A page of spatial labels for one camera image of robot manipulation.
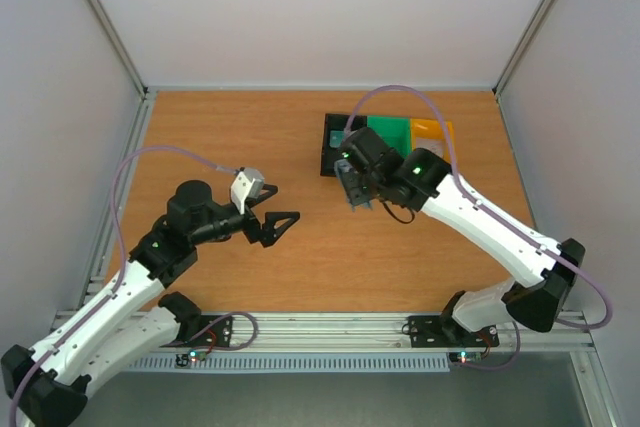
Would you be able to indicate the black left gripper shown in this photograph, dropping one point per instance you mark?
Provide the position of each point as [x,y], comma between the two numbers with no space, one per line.
[266,234]

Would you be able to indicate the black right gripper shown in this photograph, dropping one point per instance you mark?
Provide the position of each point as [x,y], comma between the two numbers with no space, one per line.
[353,186]

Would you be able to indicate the teal blue card holder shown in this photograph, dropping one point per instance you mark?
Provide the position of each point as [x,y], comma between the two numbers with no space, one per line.
[339,166]

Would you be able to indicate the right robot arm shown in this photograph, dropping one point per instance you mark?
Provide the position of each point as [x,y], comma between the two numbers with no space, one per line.
[541,269]

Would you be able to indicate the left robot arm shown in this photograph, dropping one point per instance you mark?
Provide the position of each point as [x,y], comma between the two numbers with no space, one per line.
[51,382]

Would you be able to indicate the white card in yellow bin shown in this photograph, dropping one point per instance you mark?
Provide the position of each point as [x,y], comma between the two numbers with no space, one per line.
[436,146]

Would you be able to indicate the black storage bin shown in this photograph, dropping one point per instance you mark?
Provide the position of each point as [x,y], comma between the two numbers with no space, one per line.
[332,121]

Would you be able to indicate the green storage bin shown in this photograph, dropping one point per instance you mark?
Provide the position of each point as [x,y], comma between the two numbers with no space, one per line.
[395,131]

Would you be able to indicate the yellow storage bin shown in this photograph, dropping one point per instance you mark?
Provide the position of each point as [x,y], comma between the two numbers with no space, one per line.
[427,128]

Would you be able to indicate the left small circuit board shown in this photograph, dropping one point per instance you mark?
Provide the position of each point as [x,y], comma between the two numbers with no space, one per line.
[193,357]

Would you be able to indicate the small circuit board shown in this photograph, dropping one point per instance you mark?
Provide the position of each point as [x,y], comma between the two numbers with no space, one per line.
[466,357]
[193,357]

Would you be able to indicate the right small circuit board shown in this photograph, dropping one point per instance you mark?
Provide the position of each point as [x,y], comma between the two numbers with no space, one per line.
[466,357]

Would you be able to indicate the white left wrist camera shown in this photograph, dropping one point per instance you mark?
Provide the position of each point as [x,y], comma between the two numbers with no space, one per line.
[247,184]

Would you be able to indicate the aluminium front rail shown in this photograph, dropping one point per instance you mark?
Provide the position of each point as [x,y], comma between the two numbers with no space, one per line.
[325,329]

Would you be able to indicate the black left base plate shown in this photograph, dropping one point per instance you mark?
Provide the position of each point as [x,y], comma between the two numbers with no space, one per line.
[220,332]

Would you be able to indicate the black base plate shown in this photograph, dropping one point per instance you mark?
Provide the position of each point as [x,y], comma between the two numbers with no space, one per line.
[435,331]
[220,332]

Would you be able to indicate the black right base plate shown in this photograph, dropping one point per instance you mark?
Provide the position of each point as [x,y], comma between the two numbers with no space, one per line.
[435,331]

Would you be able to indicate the grey slotted cable duct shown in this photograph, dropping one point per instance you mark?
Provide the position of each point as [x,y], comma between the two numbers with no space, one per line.
[276,363]

